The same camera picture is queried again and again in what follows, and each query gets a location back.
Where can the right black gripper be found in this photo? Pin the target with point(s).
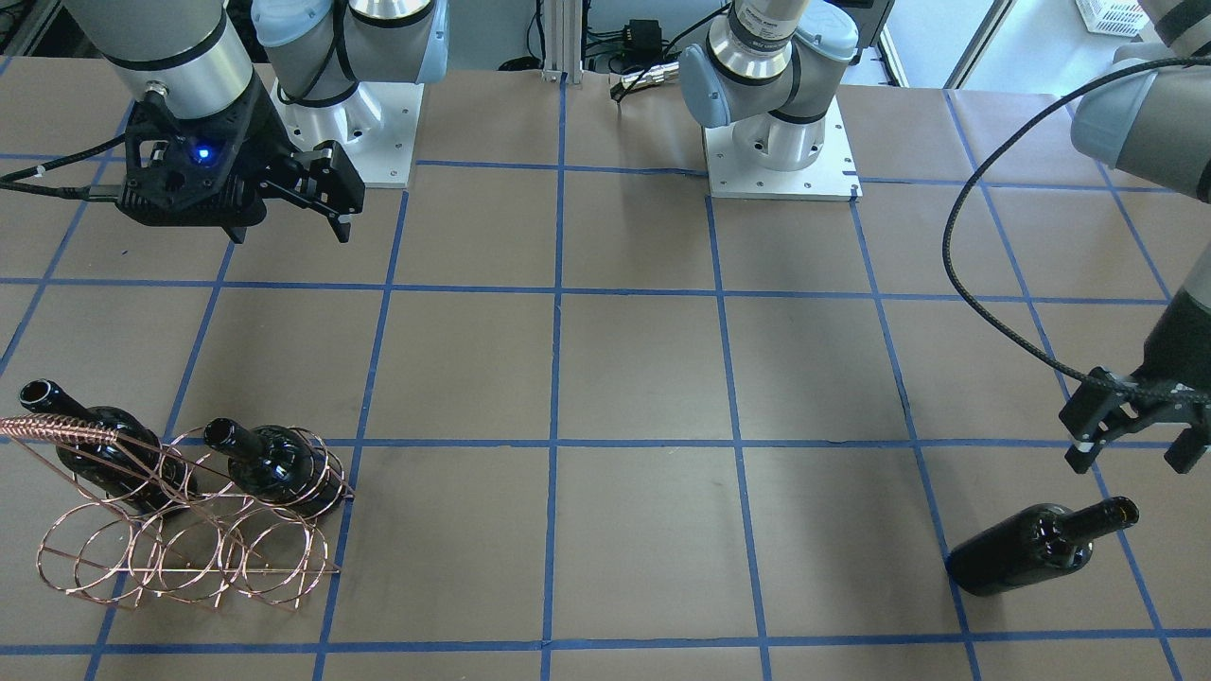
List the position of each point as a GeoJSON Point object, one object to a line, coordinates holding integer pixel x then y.
{"type": "Point", "coordinates": [268, 144]}

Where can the aluminium frame post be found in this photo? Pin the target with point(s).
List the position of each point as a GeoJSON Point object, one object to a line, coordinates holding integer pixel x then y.
{"type": "Point", "coordinates": [562, 26]}

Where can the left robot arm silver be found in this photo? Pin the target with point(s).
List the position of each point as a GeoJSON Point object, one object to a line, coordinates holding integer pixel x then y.
{"type": "Point", "coordinates": [769, 70]}

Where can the dark wine bottle rack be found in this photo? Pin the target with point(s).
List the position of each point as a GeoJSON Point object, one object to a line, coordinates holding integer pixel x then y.
{"type": "Point", "coordinates": [277, 465]}
{"type": "Point", "coordinates": [119, 469]}

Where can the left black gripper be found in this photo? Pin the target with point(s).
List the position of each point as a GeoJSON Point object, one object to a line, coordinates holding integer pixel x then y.
{"type": "Point", "coordinates": [1167, 371]}

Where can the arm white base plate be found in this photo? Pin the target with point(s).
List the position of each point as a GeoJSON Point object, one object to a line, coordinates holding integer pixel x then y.
{"type": "Point", "coordinates": [764, 158]}
{"type": "Point", "coordinates": [376, 127]}

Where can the copper wire wine rack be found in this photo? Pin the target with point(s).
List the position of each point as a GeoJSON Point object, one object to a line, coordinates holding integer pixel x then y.
{"type": "Point", "coordinates": [197, 550]}

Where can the black power adapter box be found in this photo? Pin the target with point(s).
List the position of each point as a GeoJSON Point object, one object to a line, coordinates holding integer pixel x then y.
{"type": "Point", "coordinates": [642, 39]}

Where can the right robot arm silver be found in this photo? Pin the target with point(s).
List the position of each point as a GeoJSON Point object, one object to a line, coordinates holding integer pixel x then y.
{"type": "Point", "coordinates": [320, 51]}

